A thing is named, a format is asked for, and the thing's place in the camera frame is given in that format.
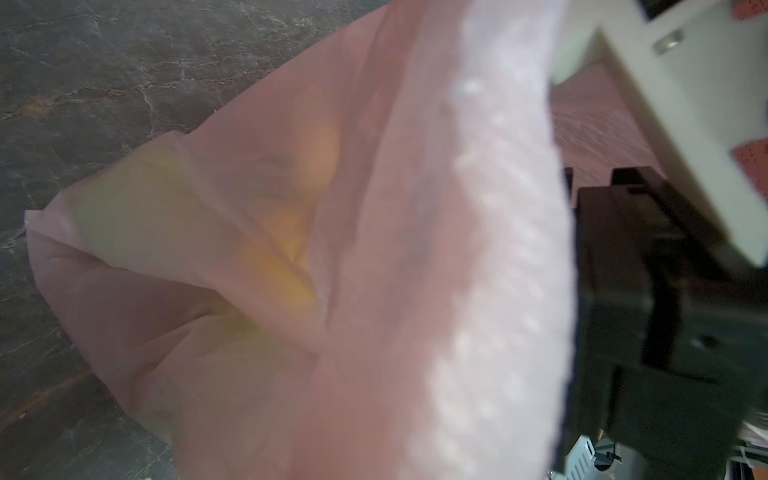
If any grey plastic device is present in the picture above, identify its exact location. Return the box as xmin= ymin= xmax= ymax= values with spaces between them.
xmin=546 ymin=435 xmax=623 ymax=480

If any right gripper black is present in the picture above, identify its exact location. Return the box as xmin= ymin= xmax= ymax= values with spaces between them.
xmin=552 ymin=167 xmax=767 ymax=479

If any pink plastic bag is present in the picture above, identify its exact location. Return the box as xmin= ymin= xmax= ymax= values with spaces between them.
xmin=23 ymin=0 xmax=667 ymax=480

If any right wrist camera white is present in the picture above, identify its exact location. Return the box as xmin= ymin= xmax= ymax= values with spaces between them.
xmin=551 ymin=1 xmax=767 ymax=265

